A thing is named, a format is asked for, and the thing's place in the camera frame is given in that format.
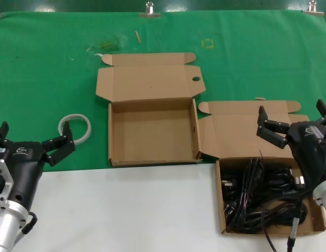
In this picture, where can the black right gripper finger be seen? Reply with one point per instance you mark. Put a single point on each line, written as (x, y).
(324, 109)
(270, 131)

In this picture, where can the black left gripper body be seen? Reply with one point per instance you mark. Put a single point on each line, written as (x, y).
(26, 168)

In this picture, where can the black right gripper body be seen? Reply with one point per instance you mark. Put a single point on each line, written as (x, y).
(310, 149)

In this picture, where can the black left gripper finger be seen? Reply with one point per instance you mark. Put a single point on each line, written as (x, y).
(61, 147)
(1, 134)

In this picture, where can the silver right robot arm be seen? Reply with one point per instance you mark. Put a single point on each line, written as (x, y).
(324, 197)

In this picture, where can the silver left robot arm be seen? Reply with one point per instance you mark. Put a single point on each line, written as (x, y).
(8, 223)

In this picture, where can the cardboard box with plain lid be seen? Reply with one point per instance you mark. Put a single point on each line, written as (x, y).
(236, 126)

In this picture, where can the cardboard box with dotted lid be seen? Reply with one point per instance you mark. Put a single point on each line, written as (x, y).
(152, 131)

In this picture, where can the clear tape roll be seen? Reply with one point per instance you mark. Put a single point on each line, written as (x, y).
(85, 131)

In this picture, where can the small cardboard scrap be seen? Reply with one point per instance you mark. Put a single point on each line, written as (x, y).
(259, 98)

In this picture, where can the green table cloth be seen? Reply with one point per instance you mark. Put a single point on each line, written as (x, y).
(34, 65)

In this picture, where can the small white tape scrap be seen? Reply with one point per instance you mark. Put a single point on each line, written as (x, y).
(99, 54)

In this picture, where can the silver binder clip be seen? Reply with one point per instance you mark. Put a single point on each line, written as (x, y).
(150, 11)
(313, 9)

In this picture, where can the crumpled clear tape patch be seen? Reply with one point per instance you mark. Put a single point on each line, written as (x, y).
(109, 45)

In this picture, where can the small wooden stick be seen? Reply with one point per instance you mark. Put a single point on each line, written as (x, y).
(138, 36)

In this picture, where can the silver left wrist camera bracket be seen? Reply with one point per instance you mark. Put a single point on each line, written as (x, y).
(1, 178)

